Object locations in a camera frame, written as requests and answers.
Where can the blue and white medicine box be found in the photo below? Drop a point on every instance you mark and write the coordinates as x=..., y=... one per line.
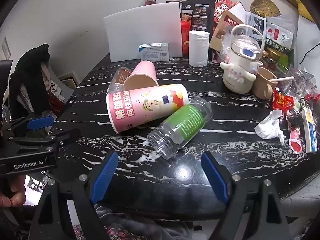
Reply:
x=154, y=51

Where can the floral cloth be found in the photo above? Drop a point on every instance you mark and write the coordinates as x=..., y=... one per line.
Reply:
x=100, y=233

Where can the black coffee bag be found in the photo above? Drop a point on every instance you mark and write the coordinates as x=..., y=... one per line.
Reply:
x=200, y=13

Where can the black cloth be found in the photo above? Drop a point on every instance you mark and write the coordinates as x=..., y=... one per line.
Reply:
x=30, y=80

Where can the white foam board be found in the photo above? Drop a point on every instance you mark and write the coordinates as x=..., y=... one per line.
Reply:
x=142, y=30

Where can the grey garment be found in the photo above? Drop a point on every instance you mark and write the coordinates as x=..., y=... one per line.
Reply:
x=140, y=223

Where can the black hair brush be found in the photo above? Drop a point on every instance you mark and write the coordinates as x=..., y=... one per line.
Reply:
x=295, y=118

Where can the black and white photo card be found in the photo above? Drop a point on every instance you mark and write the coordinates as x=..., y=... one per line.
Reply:
x=256, y=23

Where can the golden round woven plate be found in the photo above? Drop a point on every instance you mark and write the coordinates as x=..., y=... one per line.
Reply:
x=263, y=6

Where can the clear plastic bag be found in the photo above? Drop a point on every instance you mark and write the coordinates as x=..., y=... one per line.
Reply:
x=293, y=82

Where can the glass jar with gold lid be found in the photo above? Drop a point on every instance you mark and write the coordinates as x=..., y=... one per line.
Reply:
x=273, y=55

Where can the red candy wrapper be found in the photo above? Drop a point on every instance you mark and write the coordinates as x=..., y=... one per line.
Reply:
x=281, y=101

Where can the brown cardboard carton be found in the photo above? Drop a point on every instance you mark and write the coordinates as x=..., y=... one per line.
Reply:
x=223, y=31

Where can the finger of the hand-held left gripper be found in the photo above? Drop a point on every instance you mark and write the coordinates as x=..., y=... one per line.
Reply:
x=40, y=123
x=63, y=136

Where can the clear bottle with brown label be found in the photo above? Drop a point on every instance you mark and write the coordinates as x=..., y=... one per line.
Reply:
x=120, y=78

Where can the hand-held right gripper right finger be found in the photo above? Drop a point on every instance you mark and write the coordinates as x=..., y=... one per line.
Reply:
x=215, y=177

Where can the red patterned bag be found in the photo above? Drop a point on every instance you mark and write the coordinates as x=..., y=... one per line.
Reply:
x=53, y=98

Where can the white plastic spoon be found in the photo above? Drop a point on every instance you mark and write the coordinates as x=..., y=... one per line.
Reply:
x=281, y=79

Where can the green and white pouch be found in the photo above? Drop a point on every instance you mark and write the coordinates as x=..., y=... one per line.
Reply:
x=278, y=36

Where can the white cartoon dog kettle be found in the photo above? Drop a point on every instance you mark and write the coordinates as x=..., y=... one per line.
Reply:
x=241, y=63

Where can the plain pink paper cup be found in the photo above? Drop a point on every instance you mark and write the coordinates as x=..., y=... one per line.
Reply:
x=142, y=76

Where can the red printed gift box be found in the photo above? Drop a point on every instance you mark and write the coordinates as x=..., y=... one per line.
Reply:
x=221, y=3

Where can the beige plastic mug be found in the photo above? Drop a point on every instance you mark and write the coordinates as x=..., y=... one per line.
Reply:
x=262, y=85

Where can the red metal canister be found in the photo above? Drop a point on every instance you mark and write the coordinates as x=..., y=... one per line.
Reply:
x=185, y=36

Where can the white paper roll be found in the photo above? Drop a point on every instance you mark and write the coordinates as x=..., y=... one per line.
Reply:
x=198, y=48

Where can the pink cartoon printed paper cup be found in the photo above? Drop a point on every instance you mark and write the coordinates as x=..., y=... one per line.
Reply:
x=147, y=107

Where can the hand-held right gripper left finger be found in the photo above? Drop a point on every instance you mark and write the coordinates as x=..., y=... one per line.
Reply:
x=105, y=177

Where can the clear jar with green label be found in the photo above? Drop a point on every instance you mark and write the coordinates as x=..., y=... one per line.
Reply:
x=181, y=127

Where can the blue and yellow flat box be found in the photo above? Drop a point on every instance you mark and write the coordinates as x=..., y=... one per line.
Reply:
x=310, y=130

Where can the crumpled white tissue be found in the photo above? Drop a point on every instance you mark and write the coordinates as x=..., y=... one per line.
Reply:
x=271, y=127

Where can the person's left hand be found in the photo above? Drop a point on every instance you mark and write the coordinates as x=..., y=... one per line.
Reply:
x=15, y=195

